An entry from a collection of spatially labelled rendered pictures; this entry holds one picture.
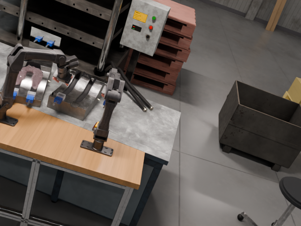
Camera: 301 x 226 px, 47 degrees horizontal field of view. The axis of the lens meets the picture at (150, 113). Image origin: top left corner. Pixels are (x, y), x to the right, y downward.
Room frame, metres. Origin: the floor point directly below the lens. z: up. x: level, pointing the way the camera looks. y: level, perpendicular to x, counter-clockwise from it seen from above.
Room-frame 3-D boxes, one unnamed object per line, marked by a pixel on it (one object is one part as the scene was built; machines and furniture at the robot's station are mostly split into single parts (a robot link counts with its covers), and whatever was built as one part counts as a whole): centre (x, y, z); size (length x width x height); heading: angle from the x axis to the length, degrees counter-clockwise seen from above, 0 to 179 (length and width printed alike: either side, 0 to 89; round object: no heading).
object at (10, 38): (3.06, 1.11, 0.76); 1.30 x 0.84 x 0.06; 89
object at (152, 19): (2.87, 0.30, 0.74); 0.30 x 0.22 x 1.47; 89
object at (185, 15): (4.84, 0.55, 0.52); 1.41 x 0.97 x 1.04; 96
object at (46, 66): (2.09, 0.89, 0.86); 0.50 x 0.26 x 0.11; 16
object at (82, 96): (2.16, 0.54, 0.92); 0.35 x 0.16 x 0.09; 179
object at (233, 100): (3.88, -1.30, 0.32); 0.92 x 0.76 x 0.64; 94
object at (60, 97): (1.90, 0.59, 0.89); 0.13 x 0.05 x 0.05; 179
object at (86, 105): (2.17, 0.53, 0.87); 0.50 x 0.26 x 0.14; 179
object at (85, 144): (1.70, 0.23, 0.84); 0.20 x 0.07 x 0.08; 96
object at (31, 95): (1.85, 0.75, 0.86); 0.13 x 0.05 x 0.05; 16
